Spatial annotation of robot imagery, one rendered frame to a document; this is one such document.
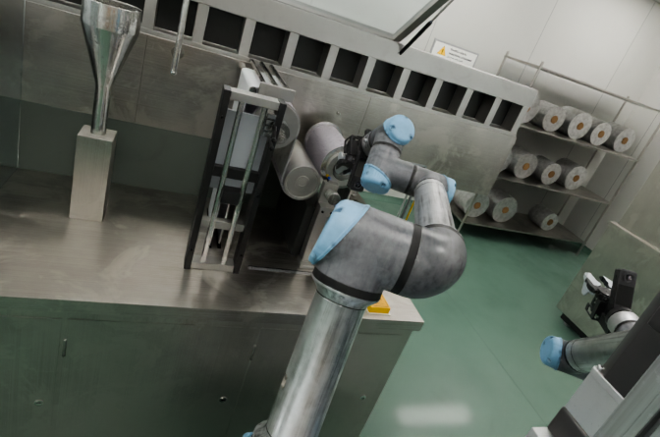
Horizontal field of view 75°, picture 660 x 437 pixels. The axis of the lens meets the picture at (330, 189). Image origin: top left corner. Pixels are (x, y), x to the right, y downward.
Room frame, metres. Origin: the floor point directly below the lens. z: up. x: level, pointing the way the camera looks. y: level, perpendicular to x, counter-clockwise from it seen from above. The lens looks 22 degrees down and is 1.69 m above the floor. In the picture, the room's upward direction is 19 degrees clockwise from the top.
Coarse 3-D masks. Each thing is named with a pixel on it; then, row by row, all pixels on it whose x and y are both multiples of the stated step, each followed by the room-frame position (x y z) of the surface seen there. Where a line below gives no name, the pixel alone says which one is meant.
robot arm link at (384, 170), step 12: (372, 144) 1.04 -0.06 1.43; (384, 144) 1.01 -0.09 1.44; (372, 156) 1.00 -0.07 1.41; (384, 156) 0.99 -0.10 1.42; (396, 156) 1.01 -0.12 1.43; (372, 168) 0.97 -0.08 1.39; (384, 168) 0.97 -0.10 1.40; (396, 168) 0.98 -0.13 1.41; (408, 168) 0.98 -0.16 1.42; (360, 180) 0.97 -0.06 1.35; (372, 180) 0.95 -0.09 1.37; (384, 180) 0.95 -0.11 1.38; (396, 180) 0.97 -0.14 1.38; (408, 180) 0.97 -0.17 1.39; (372, 192) 0.99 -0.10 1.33; (384, 192) 0.97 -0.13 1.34
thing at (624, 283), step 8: (616, 272) 1.08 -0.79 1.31; (624, 272) 1.07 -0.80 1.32; (632, 272) 1.07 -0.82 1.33; (616, 280) 1.07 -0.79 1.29; (624, 280) 1.06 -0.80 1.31; (632, 280) 1.06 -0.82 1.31; (616, 288) 1.05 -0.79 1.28; (624, 288) 1.05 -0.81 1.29; (632, 288) 1.05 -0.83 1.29; (616, 296) 1.04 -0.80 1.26; (624, 296) 1.04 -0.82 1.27; (632, 296) 1.04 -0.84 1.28; (608, 304) 1.05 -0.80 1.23; (616, 304) 1.03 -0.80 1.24; (624, 304) 1.03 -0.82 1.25
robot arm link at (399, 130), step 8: (392, 120) 1.03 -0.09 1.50; (400, 120) 1.04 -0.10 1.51; (408, 120) 1.05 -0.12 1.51; (376, 128) 1.09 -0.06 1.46; (384, 128) 1.04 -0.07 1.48; (392, 128) 1.02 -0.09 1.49; (400, 128) 1.03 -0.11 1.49; (408, 128) 1.04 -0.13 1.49; (376, 136) 1.05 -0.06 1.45; (384, 136) 1.03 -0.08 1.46; (392, 136) 1.02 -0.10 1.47; (400, 136) 1.02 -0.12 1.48; (408, 136) 1.03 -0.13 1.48; (400, 144) 1.03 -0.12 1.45
